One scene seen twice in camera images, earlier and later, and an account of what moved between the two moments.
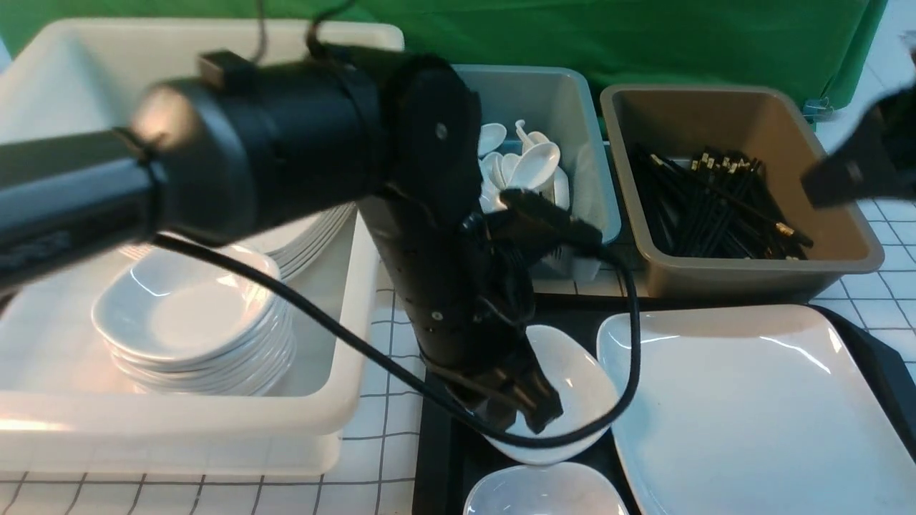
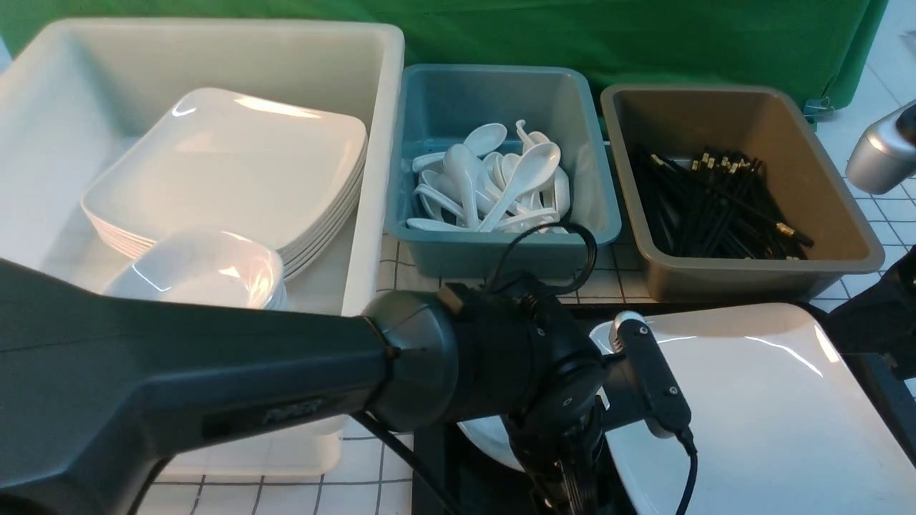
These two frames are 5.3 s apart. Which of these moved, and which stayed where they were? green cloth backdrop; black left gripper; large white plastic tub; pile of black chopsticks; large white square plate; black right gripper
Moved: black right gripper; black left gripper
Stayed: large white plastic tub; green cloth backdrop; pile of black chopsticks; large white square plate
